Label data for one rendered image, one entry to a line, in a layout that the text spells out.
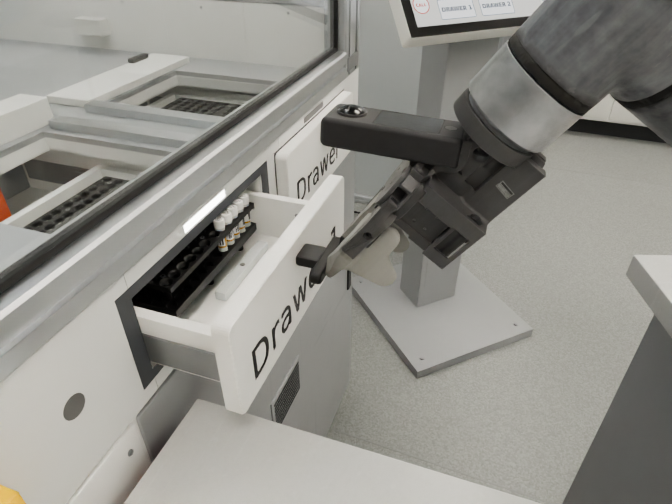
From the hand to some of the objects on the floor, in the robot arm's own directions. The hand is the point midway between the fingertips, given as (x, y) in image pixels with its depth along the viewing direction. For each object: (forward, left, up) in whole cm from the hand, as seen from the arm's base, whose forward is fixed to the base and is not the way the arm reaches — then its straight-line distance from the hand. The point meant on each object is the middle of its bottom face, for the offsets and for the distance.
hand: (336, 252), depth 50 cm
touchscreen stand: (-48, -84, -97) cm, 136 cm away
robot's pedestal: (-56, +7, -94) cm, 109 cm away
